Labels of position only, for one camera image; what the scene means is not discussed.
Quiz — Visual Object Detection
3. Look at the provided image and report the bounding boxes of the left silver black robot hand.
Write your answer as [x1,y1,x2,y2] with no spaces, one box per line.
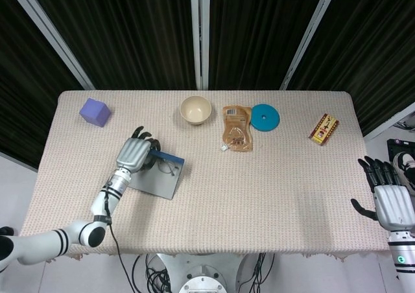
[115,126,161,173]

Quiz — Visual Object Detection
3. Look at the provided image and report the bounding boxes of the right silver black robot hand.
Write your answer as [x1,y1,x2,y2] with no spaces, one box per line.
[350,156,415,232]

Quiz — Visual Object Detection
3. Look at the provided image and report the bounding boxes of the blue rectangular box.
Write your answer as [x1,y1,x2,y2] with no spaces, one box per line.
[128,148,186,200]

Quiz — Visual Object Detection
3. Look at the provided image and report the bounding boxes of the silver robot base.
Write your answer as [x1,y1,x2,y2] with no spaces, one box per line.
[155,253,250,293]

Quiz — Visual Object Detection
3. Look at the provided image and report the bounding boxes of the black white sneaker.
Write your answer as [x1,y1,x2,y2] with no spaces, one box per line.
[392,152,415,190]

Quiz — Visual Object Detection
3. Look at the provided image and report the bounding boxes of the purple foam cube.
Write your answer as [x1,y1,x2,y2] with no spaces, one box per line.
[79,98,112,128]

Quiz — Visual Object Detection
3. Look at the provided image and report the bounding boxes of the black floor device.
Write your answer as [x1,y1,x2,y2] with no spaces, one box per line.
[386,138,415,164]

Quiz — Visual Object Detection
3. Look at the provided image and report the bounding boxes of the beige bowl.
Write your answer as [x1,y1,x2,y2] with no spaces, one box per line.
[180,95,213,125]

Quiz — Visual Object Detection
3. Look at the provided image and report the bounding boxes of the small yellow red carton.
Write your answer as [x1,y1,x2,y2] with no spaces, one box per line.
[308,113,340,147]

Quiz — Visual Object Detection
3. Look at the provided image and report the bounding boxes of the brown spout pouch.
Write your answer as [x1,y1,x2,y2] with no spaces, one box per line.
[220,105,254,152]

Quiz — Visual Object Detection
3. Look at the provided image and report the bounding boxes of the beige woven tablecloth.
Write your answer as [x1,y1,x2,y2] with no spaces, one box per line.
[18,90,393,261]

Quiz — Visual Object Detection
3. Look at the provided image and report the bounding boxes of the black curtain panel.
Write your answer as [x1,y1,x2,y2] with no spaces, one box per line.
[24,0,199,91]
[0,0,86,169]
[207,0,331,91]
[287,0,415,137]

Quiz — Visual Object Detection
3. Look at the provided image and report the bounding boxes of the teal round disc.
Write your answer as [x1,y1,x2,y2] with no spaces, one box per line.
[250,103,281,132]

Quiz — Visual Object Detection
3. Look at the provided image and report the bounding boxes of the white partition post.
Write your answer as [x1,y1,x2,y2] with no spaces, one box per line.
[362,102,415,142]
[189,0,211,91]
[279,0,341,91]
[6,0,95,90]

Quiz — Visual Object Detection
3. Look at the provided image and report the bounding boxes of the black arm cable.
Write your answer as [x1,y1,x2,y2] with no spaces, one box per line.
[103,189,136,293]

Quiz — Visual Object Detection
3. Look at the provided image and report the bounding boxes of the black cable bundle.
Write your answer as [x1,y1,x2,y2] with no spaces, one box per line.
[132,253,172,293]
[238,253,276,293]

